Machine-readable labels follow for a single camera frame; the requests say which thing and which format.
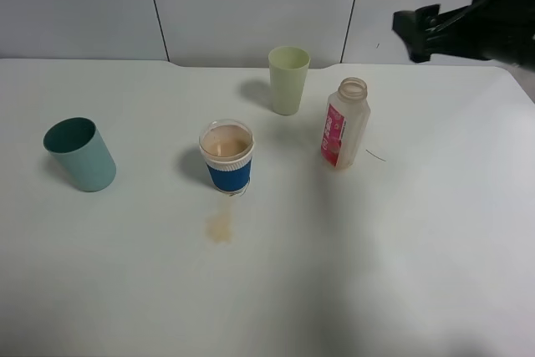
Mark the plastic bottle with pink label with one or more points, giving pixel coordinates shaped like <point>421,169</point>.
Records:
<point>347,115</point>

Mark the clear cup with blue sleeve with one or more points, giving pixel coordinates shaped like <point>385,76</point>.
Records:
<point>226,147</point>

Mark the curly black thread on table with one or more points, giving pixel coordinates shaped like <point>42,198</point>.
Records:
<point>241,191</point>

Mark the teal plastic cup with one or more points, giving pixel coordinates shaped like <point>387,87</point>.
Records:
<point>78,147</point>

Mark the pale yellow plastic cup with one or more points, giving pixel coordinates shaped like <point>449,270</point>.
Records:
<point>288,67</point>

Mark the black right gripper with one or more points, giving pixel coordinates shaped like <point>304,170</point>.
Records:
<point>501,30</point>

